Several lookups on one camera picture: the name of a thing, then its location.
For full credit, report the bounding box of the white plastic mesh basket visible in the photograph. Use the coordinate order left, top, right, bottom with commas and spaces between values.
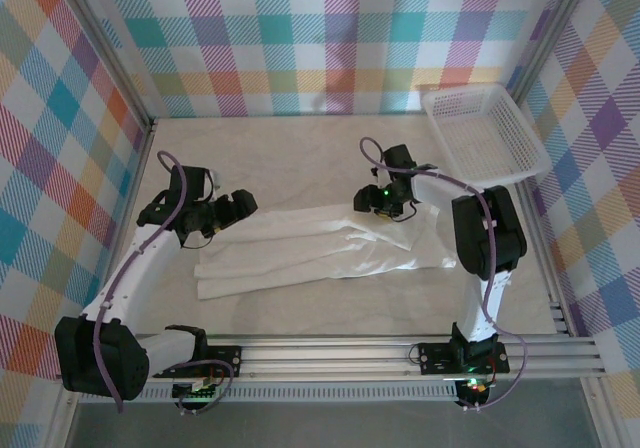
418, 83, 552, 189

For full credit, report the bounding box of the aluminium frame post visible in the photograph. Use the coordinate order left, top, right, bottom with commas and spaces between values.
52, 0, 157, 129
504, 0, 601, 107

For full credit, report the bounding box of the white t-shirt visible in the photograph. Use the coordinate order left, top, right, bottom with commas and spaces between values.
193, 202, 459, 302

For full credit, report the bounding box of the long aluminium base beam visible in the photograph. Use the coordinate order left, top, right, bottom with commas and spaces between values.
54, 335, 609, 382

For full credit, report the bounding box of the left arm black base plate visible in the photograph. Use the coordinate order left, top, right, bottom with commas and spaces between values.
151, 345, 244, 379

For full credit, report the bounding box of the thin aluminium wall rail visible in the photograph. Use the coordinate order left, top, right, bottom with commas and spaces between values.
149, 111, 431, 122

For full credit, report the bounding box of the grey slotted cable duct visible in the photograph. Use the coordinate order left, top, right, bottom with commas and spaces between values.
79, 385, 461, 403

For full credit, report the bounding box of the aluminium side rail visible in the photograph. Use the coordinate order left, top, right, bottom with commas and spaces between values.
514, 177, 621, 448
44, 117, 159, 448

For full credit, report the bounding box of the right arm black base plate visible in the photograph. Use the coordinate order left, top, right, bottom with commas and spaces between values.
417, 341, 510, 375

